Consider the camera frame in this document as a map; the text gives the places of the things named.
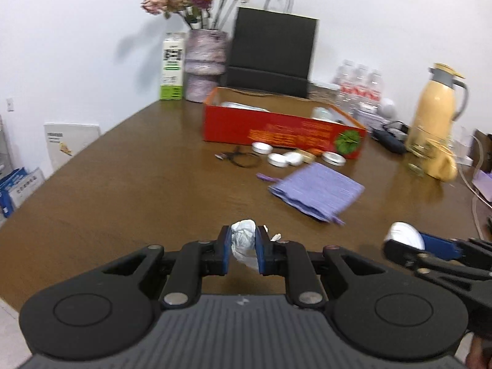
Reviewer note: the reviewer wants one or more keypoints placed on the white power strip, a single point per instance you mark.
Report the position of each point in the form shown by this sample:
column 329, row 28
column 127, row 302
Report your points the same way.
column 464, row 160

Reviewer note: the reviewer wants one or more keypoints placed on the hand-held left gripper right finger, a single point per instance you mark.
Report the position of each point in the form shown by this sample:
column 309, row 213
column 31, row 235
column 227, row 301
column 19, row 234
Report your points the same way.
column 260, row 251

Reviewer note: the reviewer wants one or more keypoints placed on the white round ball device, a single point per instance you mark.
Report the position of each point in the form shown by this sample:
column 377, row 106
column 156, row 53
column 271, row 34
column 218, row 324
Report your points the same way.
column 387, row 108

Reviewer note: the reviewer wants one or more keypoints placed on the mottled purple ceramic vase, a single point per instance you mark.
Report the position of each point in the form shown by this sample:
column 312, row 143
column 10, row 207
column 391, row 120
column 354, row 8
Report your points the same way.
column 205, row 65

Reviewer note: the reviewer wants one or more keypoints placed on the red cardboard box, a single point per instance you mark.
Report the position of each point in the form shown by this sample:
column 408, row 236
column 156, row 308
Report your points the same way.
column 284, row 134

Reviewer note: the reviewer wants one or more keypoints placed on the clear water bottle red label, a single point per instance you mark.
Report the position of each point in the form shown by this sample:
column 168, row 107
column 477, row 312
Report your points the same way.
column 346, row 84
column 361, row 84
column 376, row 86

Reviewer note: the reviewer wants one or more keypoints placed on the black paper bag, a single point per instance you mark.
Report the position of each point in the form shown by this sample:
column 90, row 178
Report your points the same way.
column 273, row 46

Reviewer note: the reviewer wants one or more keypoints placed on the white green milk carton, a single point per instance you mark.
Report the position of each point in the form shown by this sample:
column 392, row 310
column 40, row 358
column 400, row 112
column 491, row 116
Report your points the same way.
column 173, row 69

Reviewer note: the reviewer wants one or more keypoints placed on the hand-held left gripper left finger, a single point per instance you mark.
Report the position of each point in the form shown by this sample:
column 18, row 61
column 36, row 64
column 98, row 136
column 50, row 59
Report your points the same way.
column 227, row 251

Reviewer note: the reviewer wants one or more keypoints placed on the yellow thermos jug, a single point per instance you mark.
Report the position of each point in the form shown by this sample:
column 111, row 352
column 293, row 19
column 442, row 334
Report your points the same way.
column 434, row 103

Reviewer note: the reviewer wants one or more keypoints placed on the white round lid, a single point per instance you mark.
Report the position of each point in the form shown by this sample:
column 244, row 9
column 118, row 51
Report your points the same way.
column 403, row 232

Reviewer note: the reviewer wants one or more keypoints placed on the iridescent clear plastic wrapper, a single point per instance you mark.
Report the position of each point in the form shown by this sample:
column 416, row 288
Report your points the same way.
column 321, row 113

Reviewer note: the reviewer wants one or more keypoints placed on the blue and white boxes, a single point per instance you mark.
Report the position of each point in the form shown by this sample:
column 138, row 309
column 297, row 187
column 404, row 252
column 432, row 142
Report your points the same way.
column 19, row 192

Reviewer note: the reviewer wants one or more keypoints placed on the person's right hand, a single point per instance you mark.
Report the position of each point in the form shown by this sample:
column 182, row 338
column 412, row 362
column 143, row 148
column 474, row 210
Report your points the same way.
column 478, row 355

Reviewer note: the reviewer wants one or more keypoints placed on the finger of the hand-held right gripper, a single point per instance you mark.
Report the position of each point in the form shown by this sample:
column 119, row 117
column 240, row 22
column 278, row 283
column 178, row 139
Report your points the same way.
column 442, row 246
column 403, row 253

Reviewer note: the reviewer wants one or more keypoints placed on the white tissue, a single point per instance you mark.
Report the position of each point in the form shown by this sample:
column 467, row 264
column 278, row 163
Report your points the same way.
column 243, row 238

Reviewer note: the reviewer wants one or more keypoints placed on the small white round tin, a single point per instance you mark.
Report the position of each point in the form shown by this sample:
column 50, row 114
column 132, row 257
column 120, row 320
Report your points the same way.
column 262, row 148
column 277, row 160
column 293, row 159
column 333, row 159

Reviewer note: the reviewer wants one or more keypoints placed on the clear jar white lid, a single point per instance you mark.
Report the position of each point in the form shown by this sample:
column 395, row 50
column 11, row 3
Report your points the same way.
column 324, row 92

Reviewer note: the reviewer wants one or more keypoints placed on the purple cloth pouch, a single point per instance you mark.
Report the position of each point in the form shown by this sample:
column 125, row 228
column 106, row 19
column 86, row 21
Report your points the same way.
column 319, row 190

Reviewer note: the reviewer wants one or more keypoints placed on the small orange carrot charm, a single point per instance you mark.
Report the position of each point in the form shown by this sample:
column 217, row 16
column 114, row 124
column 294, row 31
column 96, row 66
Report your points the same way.
column 316, row 151

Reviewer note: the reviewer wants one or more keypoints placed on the dark blue glasses case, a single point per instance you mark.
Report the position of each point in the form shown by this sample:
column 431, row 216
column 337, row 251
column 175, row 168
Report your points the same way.
column 390, row 142

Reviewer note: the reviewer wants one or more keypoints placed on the white wall socket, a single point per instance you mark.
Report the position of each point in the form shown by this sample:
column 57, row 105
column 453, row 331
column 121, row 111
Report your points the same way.
column 10, row 105

